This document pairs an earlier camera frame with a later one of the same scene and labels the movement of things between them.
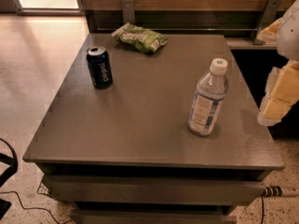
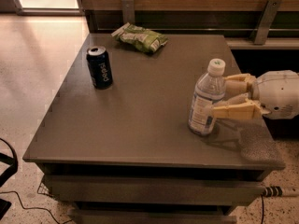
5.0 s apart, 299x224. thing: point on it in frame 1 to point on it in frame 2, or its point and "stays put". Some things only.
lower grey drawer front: (152, 217) stays put
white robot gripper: (290, 32) to (277, 94)
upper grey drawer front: (154, 189) stays put
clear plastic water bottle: (208, 99) stays put
